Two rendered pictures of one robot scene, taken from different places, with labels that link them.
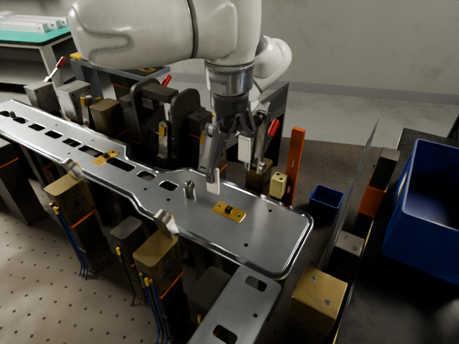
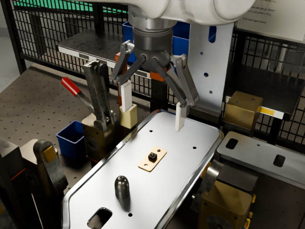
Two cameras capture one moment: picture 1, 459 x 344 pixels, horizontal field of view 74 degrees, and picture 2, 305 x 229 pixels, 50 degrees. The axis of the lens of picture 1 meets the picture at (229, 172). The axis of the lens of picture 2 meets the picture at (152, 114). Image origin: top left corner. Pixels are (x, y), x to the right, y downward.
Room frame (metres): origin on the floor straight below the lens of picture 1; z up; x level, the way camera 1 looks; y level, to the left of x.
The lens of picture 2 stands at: (0.55, 0.58, 1.55)
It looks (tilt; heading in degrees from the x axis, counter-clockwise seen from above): 36 degrees down; 270
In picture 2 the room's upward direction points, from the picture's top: straight up
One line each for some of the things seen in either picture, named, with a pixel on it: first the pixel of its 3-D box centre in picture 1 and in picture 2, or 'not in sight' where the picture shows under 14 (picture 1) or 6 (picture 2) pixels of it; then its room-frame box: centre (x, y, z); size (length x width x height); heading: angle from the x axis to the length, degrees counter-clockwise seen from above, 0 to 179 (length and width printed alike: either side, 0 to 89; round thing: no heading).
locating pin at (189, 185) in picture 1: (189, 190); (121, 187); (0.62, 0.11, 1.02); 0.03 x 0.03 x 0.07
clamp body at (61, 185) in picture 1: (80, 230); not in sight; (0.60, 0.45, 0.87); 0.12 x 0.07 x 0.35; 149
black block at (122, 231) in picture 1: (134, 265); not in sight; (0.50, 0.26, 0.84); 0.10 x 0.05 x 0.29; 149
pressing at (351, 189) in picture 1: (346, 205); (208, 55); (0.41, -0.22, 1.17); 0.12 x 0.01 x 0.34; 149
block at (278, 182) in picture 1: (273, 223); (130, 156); (0.62, -0.13, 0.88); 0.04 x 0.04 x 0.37; 59
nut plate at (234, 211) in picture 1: (229, 210); (152, 156); (0.55, 0.00, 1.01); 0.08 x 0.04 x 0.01; 59
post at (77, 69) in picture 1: (95, 105); not in sight; (1.34, 0.64, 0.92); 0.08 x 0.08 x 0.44; 59
